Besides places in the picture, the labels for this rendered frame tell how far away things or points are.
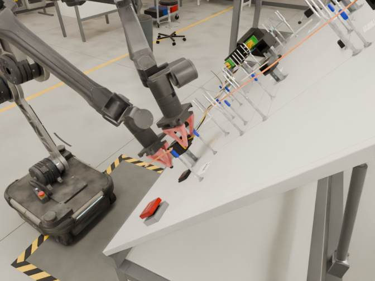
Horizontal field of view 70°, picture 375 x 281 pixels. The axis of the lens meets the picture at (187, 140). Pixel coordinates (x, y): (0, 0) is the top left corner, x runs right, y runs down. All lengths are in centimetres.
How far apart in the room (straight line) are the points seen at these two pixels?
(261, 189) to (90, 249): 168
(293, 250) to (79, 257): 137
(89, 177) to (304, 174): 183
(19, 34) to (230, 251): 87
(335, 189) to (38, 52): 94
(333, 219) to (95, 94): 76
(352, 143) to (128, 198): 195
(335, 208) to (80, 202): 151
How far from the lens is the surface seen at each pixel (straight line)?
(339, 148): 37
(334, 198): 96
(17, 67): 147
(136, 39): 86
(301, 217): 113
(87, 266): 194
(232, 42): 164
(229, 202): 45
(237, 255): 98
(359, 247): 221
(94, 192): 196
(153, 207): 67
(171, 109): 69
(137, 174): 235
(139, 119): 75
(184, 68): 70
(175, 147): 77
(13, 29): 79
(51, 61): 78
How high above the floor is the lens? 165
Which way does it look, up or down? 38 degrees down
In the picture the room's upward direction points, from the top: straight up
